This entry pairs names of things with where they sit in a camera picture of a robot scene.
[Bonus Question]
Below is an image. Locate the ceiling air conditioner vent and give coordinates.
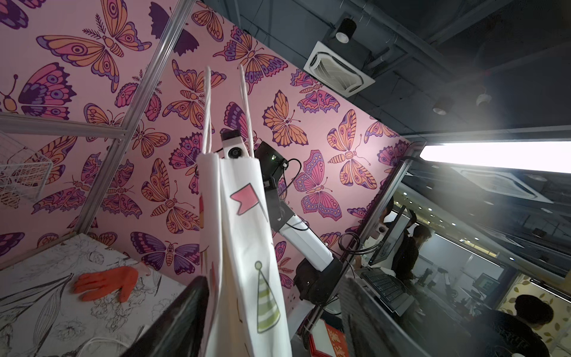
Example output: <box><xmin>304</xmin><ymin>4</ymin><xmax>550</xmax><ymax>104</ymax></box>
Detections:
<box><xmin>303</xmin><ymin>41</ymin><xmax>376</xmax><ymax>98</ymax></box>

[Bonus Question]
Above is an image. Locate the white paper bag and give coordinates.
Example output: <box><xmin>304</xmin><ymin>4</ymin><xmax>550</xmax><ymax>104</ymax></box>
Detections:
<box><xmin>198</xmin><ymin>68</ymin><xmax>292</xmax><ymax>356</ymax></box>

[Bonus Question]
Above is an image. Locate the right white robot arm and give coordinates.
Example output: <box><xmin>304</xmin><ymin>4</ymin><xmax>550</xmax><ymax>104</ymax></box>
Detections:
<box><xmin>254</xmin><ymin>141</ymin><xmax>342</xmax><ymax>306</ymax></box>

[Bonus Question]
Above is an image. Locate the computer monitor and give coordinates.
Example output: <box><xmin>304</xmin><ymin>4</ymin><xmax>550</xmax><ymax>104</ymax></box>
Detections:
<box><xmin>367</xmin><ymin>206</ymin><xmax>410</xmax><ymax>269</ymax></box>

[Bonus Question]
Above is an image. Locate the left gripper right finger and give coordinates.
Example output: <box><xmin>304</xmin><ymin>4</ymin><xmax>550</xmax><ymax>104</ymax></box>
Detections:
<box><xmin>338</xmin><ymin>277</ymin><xmax>428</xmax><ymax>357</ymax></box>

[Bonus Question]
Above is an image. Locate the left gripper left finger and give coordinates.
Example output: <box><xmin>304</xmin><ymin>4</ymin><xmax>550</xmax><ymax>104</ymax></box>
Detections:
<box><xmin>122</xmin><ymin>276</ymin><xmax>209</xmax><ymax>357</ymax></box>

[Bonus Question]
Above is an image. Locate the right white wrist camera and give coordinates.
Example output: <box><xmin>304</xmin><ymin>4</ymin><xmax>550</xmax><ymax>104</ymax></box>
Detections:
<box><xmin>221</xmin><ymin>129</ymin><xmax>249</xmax><ymax>159</ymax></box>

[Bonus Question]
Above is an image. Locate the red glove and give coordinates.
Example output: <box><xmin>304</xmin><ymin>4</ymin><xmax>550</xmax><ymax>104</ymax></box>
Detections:
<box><xmin>73</xmin><ymin>266</ymin><xmax>139</xmax><ymax>303</ymax></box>

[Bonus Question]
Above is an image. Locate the long ceiling light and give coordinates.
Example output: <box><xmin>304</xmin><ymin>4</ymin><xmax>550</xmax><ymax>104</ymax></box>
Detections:
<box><xmin>420</xmin><ymin>141</ymin><xmax>570</xmax><ymax>174</ymax></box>

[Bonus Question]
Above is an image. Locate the white wire wall basket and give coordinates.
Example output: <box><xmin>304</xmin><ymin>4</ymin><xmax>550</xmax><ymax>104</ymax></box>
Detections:
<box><xmin>1</xmin><ymin>132</ymin><xmax>53</xmax><ymax>210</ymax></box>

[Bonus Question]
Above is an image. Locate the aluminium frame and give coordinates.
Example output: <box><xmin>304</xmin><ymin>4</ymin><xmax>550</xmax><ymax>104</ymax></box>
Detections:
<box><xmin>1</xmin><ymin>1</ymin><xmax>409</xmax><ymax>257</ymax></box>

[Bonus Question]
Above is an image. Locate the black keyboard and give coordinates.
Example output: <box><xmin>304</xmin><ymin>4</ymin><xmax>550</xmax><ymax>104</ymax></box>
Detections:
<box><xmin>361</xmin><ymin>269</ymin><xmax>408</xmax><ymax>309</ymax></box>

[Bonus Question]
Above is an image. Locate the person at desk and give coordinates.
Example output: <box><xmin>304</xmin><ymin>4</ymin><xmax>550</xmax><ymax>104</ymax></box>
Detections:
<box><xmin>391</xmin><ymin>225</ymin><xmax>432</xmax><ymax>281</ymax></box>

